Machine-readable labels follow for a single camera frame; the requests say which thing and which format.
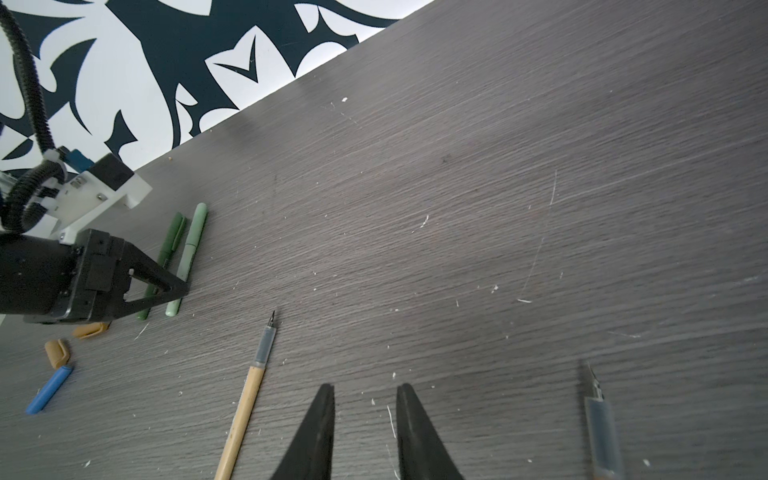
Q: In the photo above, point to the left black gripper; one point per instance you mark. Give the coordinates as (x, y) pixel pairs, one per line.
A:
(50, 282)

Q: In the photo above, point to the green pen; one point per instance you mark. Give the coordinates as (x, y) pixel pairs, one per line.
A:
(192, 241)
(169, 246)

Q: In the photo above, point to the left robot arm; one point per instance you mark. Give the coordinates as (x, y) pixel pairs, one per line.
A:
(81, 104)

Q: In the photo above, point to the tan pen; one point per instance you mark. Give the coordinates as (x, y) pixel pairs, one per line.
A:
(246, 402)
(605, 451)

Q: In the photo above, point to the tan pen cap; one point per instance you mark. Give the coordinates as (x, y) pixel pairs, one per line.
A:
(90, 330)
(57, 352)

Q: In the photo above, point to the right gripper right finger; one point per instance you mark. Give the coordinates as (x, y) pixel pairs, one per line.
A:
(421, 453)

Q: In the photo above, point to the blue pen cap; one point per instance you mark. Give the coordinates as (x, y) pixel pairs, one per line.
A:
(49, 389)

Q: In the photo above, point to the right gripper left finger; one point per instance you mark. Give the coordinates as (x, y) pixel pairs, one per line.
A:
(309, 455)

